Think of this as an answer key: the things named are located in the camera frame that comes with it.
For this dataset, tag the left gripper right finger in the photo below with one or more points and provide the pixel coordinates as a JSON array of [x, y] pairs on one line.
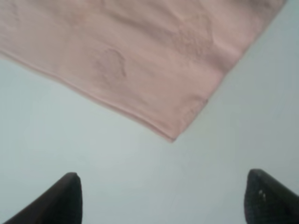
[[267, 201]]

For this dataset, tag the pink towel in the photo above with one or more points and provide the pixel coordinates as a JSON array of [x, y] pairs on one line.
[[156, 61]]

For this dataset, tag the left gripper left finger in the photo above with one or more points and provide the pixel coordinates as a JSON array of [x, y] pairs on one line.
[[60, 204]]

